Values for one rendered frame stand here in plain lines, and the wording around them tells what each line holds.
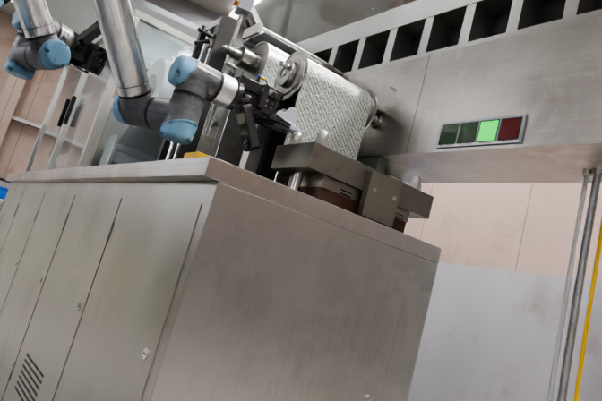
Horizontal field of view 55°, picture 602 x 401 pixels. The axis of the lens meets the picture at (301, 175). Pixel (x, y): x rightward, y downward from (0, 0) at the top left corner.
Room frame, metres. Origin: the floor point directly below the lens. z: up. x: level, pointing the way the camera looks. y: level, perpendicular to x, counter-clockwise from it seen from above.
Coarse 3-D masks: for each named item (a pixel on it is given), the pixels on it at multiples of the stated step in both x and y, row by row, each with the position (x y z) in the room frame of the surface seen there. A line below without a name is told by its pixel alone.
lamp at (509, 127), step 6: (504, 120) 1.27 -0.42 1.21; (510, 120) 1.26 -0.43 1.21; (516, 120) 1.25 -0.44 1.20; (504, 126) 1.27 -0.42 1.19; (510, 126) 1.26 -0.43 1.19; (516, 126) 1.24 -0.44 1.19; (504, 132) 1.27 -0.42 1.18; (510, 132) 1.25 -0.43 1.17; (516, 132) 1.24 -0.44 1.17; (498, 138) 1.28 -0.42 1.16; (504, 138) 1.26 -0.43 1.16; (510, 138) 1.25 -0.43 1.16; (516, 138) 1.24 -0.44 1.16
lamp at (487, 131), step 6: (498, 120) 1.29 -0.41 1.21; (480, 126) 1.33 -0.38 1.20; (486, 126) 1.31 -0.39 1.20; (492, 126) 1.30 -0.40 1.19; (480, 132) 1.32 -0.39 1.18; (486, 132) 1.31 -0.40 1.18; (492, 132) 1.30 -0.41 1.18; (480, 138) 1.32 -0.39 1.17; (486, 138) 1.31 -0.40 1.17; (492, 138) 1.29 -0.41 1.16
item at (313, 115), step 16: (304, 96) 1.45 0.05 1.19; (304, 112) 1.45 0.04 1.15; (320, 112) 1.48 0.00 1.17; (336, 112) 1.51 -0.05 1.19; (304, 128) 1.46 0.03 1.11; (320, 128) 1.49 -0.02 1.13; (336, 128) 1.51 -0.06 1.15; (352, 128) 1.54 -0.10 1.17; (336, 144) 1.52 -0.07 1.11; (352, 144) 1.55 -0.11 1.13
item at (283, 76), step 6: (288, 60) 1.47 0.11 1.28; (294, 66) 1.45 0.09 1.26; (282, 72) 1.48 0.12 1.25; (288, 72) 1.45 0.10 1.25; (294, 72) 1.45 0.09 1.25; (276, 78) 1.50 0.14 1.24; (282, 78) 1.47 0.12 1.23; (288, 78) 1.45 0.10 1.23; (294, 78) 1.46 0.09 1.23; (282, 84) 1.47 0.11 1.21; (288, 84) 1.47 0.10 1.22
